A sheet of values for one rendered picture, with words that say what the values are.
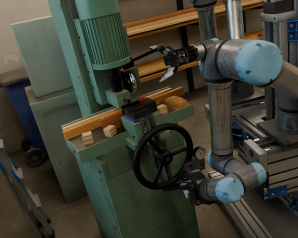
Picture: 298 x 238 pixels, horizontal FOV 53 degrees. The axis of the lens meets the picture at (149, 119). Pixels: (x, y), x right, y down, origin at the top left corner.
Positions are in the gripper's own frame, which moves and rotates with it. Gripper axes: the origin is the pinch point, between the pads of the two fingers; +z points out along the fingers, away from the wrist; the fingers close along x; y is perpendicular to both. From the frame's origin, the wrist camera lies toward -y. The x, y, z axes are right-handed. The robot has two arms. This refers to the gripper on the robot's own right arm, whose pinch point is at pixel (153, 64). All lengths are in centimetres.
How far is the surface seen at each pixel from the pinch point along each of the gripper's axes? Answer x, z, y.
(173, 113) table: 24.7, -6.4, -5.4
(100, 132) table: 22.2, 27.9, -14.7
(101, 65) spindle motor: -6.1, 19.1, -9.3
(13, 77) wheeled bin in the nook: -24, 44, -190
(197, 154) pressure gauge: 48, -12, -5
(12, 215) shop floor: 85, 84, -146
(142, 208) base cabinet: 65, 20, -15
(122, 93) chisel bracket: 8.4, 12.4, -13.5
